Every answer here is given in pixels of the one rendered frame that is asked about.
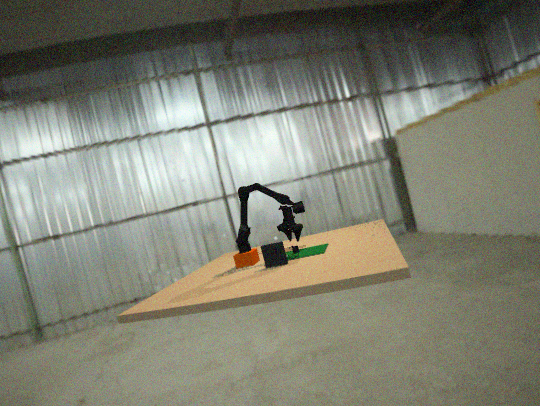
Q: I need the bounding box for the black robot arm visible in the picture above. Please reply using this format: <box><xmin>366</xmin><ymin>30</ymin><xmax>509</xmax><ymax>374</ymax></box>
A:
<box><xmin>236</xmin><ymin>183</ymin><xmax>305</xmax><ymax>254</ymax></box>

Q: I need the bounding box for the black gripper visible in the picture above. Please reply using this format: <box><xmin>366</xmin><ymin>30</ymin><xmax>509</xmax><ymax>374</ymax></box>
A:
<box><xmin>282</xmin><ymin>215</ymin><xmax>303</xmax><ymax>242</ymax></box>

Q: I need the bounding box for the green circuit board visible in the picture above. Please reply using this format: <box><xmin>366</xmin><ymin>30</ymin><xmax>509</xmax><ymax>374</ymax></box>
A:
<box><xmin>285</xmin><ymin>243</ymin><xmax>329</xmax><ymax>261</ymax></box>

